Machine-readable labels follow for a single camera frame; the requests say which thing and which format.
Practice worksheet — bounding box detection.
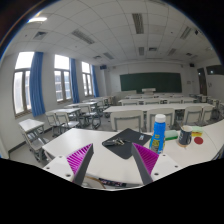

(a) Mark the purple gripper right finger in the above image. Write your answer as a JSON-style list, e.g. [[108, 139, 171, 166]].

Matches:
[[131, 143, 159, 185]]

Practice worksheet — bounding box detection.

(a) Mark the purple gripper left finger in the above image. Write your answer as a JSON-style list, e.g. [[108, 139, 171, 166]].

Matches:
[[66, 144, 94, 186]]

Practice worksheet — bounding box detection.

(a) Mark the blue plastic water bottle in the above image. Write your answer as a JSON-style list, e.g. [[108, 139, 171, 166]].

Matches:
[[149, 114, 166, 154]]

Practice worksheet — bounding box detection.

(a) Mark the black mouse pad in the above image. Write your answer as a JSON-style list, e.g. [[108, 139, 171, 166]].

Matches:
[[102, 128, 151, 159]]

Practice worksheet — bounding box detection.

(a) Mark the bunch of keys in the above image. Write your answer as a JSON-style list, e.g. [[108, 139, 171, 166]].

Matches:
[[102, 138, 130, 146]]

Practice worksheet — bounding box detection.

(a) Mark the white chair centre left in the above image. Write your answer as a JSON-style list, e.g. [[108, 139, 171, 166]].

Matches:
[[110, 110, 144, 132]]

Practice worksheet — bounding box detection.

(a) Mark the white chair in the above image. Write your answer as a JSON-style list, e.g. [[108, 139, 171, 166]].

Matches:
[[146, 108, 175, 132], [21, 130, 49, 162], [110, 110, 144, 132]]

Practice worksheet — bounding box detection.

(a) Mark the dark paper cup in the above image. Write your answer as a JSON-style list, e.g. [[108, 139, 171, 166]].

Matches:
[[178, 125, 192, 147]]

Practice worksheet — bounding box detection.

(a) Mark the white chair left front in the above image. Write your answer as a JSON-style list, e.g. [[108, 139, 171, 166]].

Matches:
[[21, 130, 49, 162]]

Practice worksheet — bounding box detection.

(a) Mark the white chair centre right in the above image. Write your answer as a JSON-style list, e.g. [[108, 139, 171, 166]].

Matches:
[[146, 108, 175, 132]]

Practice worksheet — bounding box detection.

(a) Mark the red round lid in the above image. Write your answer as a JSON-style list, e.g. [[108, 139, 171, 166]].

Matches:
[[194, 137, 203, 145]]

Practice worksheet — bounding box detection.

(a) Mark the long white desk row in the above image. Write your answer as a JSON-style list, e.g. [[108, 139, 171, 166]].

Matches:
[[103, 103, 214, 113]]

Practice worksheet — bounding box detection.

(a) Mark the small desk at left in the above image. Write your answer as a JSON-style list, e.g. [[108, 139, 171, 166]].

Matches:
[[19, 119, 44, 133]]

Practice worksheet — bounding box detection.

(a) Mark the white teacher podium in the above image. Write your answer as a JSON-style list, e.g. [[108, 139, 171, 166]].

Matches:
[[142, 88, 156, 95]]

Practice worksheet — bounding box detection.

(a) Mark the blue curtain far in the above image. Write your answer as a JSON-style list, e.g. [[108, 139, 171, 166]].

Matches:
[[92, 65, 99, 98]]

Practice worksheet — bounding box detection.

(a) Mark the blue curtain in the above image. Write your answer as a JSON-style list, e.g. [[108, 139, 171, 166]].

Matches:
[[29, 52, 45, 117], [70, 58, 80, 103], [92, 65, 99, 98]]

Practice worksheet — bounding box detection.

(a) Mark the green chalkboard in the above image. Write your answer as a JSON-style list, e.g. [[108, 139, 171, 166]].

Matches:
[[120, 72, 182, 93]]

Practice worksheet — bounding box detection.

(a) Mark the blue curtain middle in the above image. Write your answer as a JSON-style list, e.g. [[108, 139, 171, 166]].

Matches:
[[70, 58, 80, 103]]

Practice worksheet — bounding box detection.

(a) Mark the dark classroom door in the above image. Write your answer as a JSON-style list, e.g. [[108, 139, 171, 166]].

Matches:
[[197, 68, 207, 95]]

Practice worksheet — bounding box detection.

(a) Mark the blue curtain left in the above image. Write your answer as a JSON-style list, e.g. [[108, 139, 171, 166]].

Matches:
[[29, 52, 45, 117]]

